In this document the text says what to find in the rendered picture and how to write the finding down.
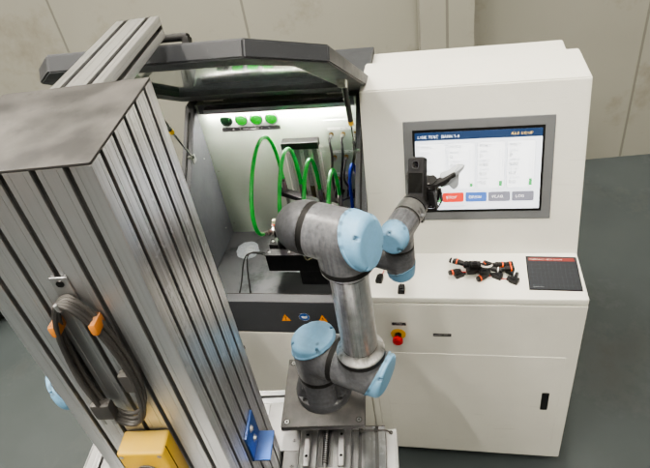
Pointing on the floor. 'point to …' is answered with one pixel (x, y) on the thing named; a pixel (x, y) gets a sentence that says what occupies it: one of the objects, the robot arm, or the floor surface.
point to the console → (441, 401)
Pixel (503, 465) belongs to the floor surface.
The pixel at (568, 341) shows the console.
